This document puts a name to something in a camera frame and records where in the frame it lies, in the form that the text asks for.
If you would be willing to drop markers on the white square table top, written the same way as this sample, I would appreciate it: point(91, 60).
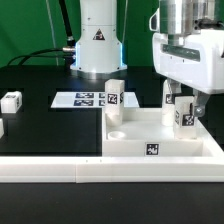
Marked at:
point(143, 134)

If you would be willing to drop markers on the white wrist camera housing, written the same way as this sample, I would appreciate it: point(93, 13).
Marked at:
point(154, 21)

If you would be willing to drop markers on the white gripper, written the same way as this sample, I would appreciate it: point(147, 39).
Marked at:
point(199, 64)

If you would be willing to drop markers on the white U-shaped fence wall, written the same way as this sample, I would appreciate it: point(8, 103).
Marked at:
point(111, 169)

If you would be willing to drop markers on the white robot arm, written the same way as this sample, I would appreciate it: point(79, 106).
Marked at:
point(98, 53)

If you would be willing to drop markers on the tag plate with markers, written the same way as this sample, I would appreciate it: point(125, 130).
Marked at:
point(68, 100)

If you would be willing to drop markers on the partial white block left edge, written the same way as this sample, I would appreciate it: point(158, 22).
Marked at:
point(1, 128)

